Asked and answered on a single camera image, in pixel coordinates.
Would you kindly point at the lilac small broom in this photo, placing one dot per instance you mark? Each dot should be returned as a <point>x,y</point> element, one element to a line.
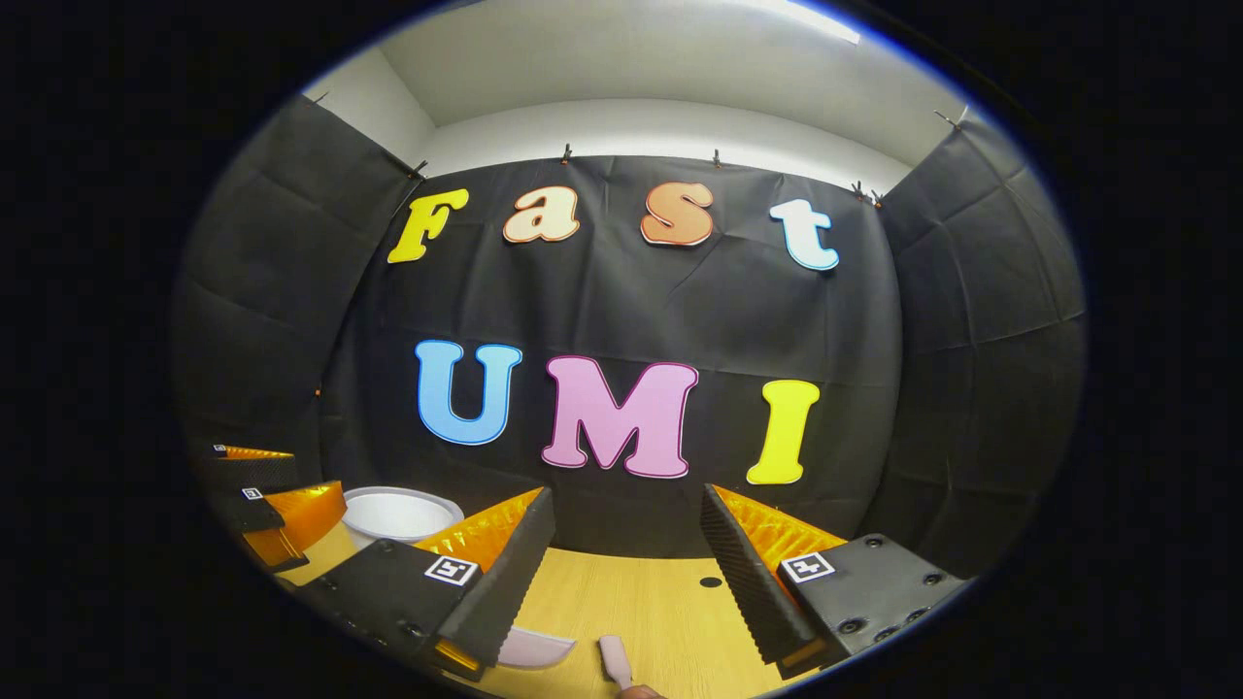
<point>615,660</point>

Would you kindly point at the lilac plastic dustpan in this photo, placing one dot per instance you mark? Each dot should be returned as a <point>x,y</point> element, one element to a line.
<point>534,649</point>

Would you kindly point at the wooden desktop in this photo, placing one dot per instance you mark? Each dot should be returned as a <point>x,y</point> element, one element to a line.
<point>641,612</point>

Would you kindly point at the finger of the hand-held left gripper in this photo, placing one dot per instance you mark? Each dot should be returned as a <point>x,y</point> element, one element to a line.
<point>252,471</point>
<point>291,519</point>

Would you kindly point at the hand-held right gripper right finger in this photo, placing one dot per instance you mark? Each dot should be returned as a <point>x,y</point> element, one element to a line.
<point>748,582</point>

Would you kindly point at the white ribbed garbage bin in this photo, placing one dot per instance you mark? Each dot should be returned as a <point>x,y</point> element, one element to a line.
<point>398,515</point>

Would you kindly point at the row of black cloth clips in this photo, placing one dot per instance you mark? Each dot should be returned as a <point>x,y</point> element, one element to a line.
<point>566,153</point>

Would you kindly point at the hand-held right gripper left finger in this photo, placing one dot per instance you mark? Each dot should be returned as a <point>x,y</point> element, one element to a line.
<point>505,582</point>

